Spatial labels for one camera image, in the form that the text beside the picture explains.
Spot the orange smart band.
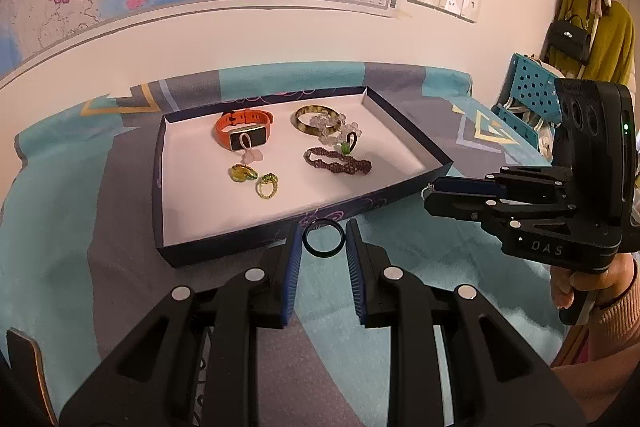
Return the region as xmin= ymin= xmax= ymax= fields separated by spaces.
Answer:
xmin=214 ymin=108 xmax=276 ymax=152

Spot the yellow green chunky ring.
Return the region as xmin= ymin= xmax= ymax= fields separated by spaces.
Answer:
xmin=229 ymin=163 xmax=259 ymax=184

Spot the tortoiseshell bangle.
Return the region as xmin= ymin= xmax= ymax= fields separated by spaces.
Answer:
xmin=293 ymin=104 xmax=341 ymax=139

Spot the green wire ring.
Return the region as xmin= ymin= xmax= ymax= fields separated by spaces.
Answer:
xmin=255 ymin=173 xmax=279 ymax=200

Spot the clear crystal bead bracelet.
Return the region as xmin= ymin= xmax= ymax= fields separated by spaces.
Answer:
xmin=308 ymin=111 xmax=361 ymax=146

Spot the wooden board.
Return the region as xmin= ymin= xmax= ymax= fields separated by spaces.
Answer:
xmin=4 ymin=328 xmax=59 ymax=427

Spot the blue pegboard chair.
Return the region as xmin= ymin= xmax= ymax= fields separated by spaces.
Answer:
xmin=492 ymin=53 xmax=564 ymax=158

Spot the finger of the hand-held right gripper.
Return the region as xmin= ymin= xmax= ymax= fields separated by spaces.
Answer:
xmin=431 ymin=166 xmax=571 ymax=202
xmin=423 ymin=188 xmax=576 ymax=234

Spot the black handbag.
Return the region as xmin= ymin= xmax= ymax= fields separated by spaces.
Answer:
xmin=547 ymin=14 xmax=594 ymax=66

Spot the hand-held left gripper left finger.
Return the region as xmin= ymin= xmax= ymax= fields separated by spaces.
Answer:
xmin=59 ymin=221 xmax=306 ymax=427

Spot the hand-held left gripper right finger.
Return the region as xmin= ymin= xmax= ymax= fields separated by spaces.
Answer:
xmin=344 ymin=219 xmax=586 ymax=427

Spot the yellow green coat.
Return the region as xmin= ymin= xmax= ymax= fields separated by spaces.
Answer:
xmin=557 ymin=0 xmax=636 ymax=84

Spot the person's right hand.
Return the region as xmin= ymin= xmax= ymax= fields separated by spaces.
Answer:
xmin=549 ymin=251 xmax=640 ymax=311

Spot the pink flower ring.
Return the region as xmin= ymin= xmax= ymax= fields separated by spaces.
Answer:
xmin=238 ymin=131 xmax=264 ymax=163

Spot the person's right forearm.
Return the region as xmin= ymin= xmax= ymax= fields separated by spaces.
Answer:
xmin=549 ymin=274 xmax=640 ymax=427

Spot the dark blue box tray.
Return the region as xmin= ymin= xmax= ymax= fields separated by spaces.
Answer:
xmin=149 ymin=85 xmax=455 ymax=269

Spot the purple beaded bracelet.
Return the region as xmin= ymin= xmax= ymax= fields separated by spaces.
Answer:
xmin=303 ymin=146 xmax=374 ymax=176

